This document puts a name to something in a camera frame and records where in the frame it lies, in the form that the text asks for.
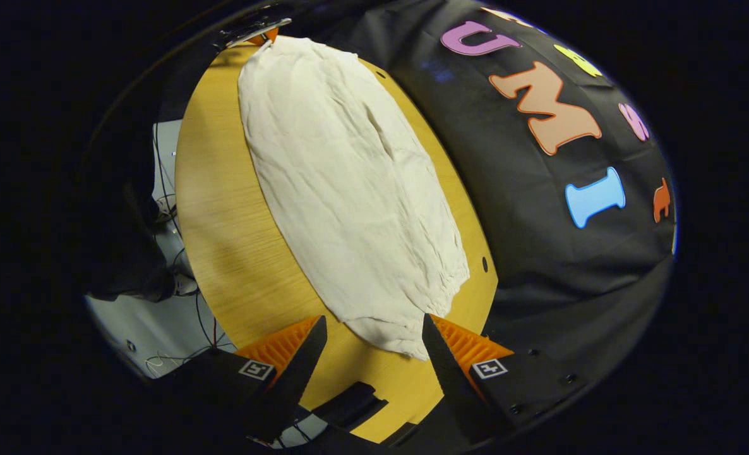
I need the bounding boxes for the thin black cable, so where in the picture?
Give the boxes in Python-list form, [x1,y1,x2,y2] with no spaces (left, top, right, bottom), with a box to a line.
[191,291,219,349]

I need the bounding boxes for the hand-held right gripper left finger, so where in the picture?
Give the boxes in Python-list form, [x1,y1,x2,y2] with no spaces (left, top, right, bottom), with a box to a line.
[153,315,328,443]

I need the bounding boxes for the cream white jeans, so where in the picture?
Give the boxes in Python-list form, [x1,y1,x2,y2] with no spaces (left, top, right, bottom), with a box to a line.
[237,35,471,362]

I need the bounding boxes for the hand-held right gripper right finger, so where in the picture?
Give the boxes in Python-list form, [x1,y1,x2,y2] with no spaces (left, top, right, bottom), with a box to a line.
[421,313,590,446]

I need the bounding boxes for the black backdrop cloth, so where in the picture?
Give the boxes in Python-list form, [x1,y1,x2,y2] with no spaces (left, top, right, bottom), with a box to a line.
[273,0,677,418]

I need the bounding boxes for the thin white cable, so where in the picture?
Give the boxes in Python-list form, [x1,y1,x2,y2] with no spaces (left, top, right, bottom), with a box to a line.
[144,341,236,373]

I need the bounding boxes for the black table frame bracket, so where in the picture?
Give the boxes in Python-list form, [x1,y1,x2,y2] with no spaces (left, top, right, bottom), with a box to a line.
[311,381,389,432]

